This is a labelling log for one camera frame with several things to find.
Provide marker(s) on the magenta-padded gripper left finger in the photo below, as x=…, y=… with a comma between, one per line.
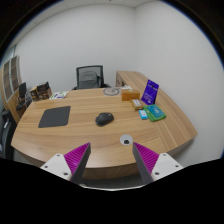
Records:
x=77, y=156

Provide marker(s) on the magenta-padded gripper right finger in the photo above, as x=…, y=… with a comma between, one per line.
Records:
x=146, y=157

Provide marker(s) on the black computer mouse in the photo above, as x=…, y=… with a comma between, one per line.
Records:
x=104, y=119

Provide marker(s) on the dark grey mouse pad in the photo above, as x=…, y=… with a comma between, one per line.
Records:
x=54, y=117

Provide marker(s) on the small blue packet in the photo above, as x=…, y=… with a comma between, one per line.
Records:
x=143, y=115

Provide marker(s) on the green packet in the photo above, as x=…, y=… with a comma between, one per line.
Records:
x=156, y=112

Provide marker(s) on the small tan labelled box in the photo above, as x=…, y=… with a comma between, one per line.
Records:
x=137, y=104

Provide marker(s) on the white and green leaflet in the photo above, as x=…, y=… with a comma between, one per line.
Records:
x=59, y=95

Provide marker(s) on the brown cardboard box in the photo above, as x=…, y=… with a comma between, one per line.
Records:
x=130, y=95

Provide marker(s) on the purple retail package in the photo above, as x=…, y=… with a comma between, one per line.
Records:
x=150, y=92

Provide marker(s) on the dark printed box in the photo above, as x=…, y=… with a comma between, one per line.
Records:
x=41, y=91

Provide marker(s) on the grey backpack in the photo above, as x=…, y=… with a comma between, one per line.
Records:
x=89, y=80

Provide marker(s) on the black mesh office chair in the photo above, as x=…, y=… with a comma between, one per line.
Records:
x=78, y=75

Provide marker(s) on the wooden shelf unit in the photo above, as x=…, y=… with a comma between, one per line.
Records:
x=10, y=80

